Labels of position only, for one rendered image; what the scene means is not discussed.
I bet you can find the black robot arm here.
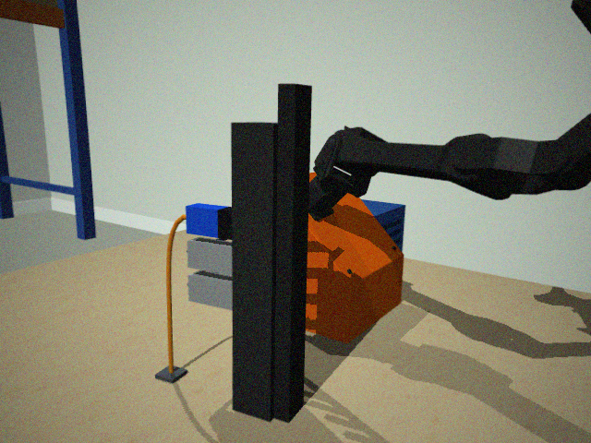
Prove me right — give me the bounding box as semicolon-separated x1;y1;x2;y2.
308;113;591;221

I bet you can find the black post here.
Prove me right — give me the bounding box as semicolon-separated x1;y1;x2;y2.
231;84;312;424

